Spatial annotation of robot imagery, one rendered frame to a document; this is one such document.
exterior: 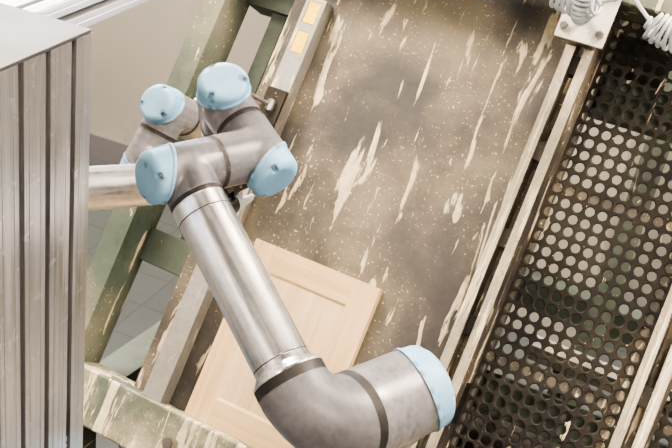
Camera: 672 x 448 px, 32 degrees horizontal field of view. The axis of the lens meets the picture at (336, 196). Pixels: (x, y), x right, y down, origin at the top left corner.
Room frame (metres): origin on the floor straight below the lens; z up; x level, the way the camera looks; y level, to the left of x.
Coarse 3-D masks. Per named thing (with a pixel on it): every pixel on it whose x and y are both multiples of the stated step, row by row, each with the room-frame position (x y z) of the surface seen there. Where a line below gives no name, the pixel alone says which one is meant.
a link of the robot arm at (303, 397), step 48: (192, 144) 1.38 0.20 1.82; (144, 192) 1.34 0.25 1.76; (192, 192) 1.32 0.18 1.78; (192, 240) 1.29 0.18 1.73; (240, 240) 1.28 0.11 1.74; (240, 288) 1.23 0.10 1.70; (240, 336) 1.20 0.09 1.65; (288, 336) 1.19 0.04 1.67; (288, 384) 1.13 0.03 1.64; (336, 384) 1.15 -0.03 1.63; (288, 432) 1.11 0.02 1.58; (336, 432) 1.11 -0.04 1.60
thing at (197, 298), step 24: (312, 0) 2.48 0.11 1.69; (288, 48) 2.43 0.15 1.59; (312, 48) 2.43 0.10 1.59; (288, 72) 2.39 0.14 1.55; (288, 96) 2.36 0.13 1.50; (240, 216) 2.22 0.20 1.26; (192, 288) 2.14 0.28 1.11; (192, 312) 2.11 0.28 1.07; (168, 336) 2.09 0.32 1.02; (192, 336) 2.09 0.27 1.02; (168, 360) 2.05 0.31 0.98; (168, 384) 2.02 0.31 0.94
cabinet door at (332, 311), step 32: (288, 256) 2.15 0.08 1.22; (288, 288) 2.11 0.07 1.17; (320, 288) 2.08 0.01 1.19; (352, 288) 2.07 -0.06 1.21; (224, 320) 2.10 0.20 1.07; (320, 320) 2.04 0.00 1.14; (352, 320) 2.02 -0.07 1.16; (224, 352) 2.05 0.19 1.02; (320, 352) 2.00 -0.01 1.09; (352, 352) 1.98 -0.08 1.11; (224, 384) 2.01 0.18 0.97; (192, 416) 1.98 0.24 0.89; (224, 416) 1.97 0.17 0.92; (256, 416) 1.95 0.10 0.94
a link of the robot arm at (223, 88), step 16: (224, 64) 1.52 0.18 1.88; (208, 80) 1.50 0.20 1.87; (224, 80) 1.50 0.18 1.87; (240, 80) 1.50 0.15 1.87; (208, 96) 1.48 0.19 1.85; (224, 96) 1.48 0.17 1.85; (240, 96) 1.48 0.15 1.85; (208, 112) 1.49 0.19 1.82; (224, 112) 1.48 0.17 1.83; (208, 128) 1.51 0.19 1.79
